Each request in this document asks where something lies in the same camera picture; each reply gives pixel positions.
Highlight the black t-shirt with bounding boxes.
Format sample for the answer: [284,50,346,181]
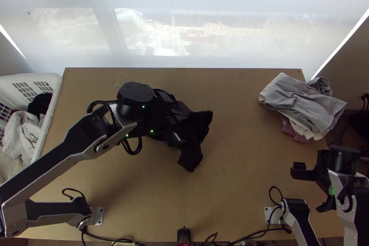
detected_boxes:
[176,109,214,173]

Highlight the heap of clothes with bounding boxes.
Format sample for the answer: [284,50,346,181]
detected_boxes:
[0,92,54,183]

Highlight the white laundry basket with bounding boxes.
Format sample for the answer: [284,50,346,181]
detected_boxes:
[0,73,64,183]

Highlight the pile of folded clothes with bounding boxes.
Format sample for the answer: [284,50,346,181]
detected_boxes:
[258,72,348,144]

